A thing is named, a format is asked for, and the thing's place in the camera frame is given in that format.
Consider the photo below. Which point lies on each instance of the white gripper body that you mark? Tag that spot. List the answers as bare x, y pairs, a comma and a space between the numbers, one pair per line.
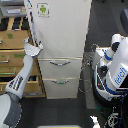
31, 50

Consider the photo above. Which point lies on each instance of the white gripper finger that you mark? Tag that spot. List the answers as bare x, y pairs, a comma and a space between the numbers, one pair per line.
40, 46
26, 41

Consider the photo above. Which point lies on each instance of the white fridge door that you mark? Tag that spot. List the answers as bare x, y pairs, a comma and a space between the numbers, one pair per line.
63, 32

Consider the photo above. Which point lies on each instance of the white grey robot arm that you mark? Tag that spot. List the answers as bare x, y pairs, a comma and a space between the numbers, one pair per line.
10, 108

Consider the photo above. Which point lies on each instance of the wooden drawer cabinet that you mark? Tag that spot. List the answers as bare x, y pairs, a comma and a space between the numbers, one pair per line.
12, 33

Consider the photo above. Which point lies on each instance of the white refrigerator body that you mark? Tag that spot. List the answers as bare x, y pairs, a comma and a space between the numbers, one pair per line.
51, 72

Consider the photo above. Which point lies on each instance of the grey box on cabinet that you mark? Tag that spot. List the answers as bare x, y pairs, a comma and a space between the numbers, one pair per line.
13, 11

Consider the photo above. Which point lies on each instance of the green android sticker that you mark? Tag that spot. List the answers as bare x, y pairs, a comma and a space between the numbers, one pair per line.
43, 9

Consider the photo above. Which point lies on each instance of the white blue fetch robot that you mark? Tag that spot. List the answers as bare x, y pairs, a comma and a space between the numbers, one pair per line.
110, 71

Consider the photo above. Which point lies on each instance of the upper fridge drawer handle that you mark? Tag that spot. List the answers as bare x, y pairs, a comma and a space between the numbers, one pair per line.
60, 64

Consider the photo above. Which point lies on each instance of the fridge drawer handle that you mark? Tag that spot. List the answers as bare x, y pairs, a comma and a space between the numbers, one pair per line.
60, 64
60, 81

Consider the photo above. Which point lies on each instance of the lower fridge drawer handle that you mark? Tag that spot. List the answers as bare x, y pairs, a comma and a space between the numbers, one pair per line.
60, 81

